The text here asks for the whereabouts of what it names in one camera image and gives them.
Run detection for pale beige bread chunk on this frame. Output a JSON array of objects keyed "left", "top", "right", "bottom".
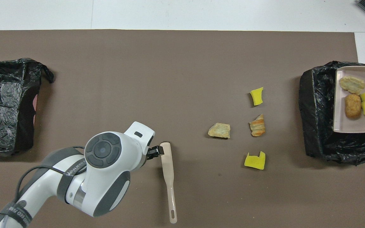
[{"left": 339, "top": 76, "right": 365, "bottom": 95}]

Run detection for brown oval bread roll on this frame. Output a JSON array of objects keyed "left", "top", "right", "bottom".
[{"left": 344, "top": 94, "right": 362, "bottom": 120}]

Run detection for black plastic trash bag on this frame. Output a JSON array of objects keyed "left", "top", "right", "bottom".
[
  {"left": 0, "top": 58, "right": 55, "bottom": 156},
  {"left": 298, "top": 61, "right": 365, "bottom": 166}
]

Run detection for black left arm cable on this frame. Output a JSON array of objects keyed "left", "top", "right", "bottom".
[{"left": 14, "top": 146, "right": 86, "bottom": 203}]

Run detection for brown paper table mat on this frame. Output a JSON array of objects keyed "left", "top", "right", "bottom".
[{"left": 0, "top": 29, "right": 365, "bottom": 228}]

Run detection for pink plastic bin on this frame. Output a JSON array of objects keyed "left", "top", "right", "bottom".
[{"left": 32, "top": 94, "right": 40, "bottom": 125}]

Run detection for small yellow sponge piece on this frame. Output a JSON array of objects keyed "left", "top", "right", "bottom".
[{"left": 250, "top": 87, "right": 264, "bottom": 106}]

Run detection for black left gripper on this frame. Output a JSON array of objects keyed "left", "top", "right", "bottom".
[{"left": 146, "top": 146, "right": 165, "bottom": 161}]

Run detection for orange striped bread piece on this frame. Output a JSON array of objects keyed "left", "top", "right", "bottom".
[{"left": 249, "top": 114, "right": 266, "bottom": 137}]

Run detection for beige brush with black bristles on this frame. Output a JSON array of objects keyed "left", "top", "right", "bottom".
[{"left": 160, "top": 142, "right": 177, "bottom": 224}]

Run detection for notched yellow sponge piece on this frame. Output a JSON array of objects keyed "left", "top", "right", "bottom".
[{"left": 244, "top": 151, "right": 266, "bottom": 170}]

